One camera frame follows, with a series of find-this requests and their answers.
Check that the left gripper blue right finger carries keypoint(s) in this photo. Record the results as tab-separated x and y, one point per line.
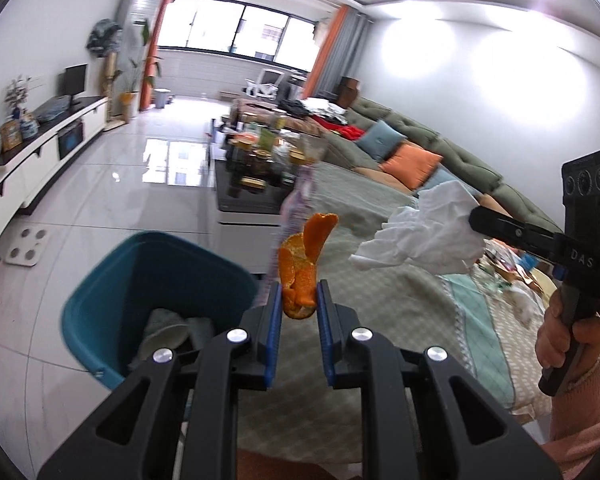
326	316

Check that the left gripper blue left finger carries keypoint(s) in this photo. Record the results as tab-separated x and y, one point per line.
272	318

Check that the orange peel piece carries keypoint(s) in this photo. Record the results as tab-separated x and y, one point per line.
297	260

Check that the white crushed paper cup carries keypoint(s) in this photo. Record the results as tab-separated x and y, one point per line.
166	329

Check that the white tissue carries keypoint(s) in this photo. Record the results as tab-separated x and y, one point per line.
435	235

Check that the pink sweater forearm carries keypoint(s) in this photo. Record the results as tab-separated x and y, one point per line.
575	425

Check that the teal plastic trash bin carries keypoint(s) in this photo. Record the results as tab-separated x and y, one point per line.
104	318

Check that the person's right hand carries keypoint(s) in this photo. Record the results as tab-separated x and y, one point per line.
554	340

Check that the patchwork table cloth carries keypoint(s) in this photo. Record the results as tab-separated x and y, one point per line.
486	323

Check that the green brown sectional sofa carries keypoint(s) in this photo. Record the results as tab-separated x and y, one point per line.
342	151

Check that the cluttered black coffee table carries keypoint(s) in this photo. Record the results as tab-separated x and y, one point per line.
245	203

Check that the near blue cushion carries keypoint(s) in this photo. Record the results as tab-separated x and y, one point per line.
442	175

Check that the blue cushion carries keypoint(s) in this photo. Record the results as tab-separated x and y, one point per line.
380	141
442	175

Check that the far orange cushion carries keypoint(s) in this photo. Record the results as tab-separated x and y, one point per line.
411	165

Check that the far blue cushion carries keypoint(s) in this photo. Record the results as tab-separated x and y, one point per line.
380	141

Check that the white office chair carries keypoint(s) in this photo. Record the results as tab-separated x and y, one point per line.
266	85

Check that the white small waste bin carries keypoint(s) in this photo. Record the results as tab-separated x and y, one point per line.
160	96

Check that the left orange curtain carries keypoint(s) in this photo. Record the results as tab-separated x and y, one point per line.
150	67

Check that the right orange grey curtain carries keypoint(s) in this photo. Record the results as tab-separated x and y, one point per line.
339	52

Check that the white bathroom scale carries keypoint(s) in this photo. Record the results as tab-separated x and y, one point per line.
28	246

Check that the tall green potted plant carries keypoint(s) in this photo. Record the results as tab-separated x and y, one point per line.
134	73

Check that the large window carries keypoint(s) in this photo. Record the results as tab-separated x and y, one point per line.
239	29

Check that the white tv cabinet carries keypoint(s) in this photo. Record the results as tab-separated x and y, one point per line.
30	169

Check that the small black monitor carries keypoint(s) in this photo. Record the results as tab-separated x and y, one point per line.
73	81

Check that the white standing air conditioner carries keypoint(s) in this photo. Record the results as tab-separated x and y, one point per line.
128	12

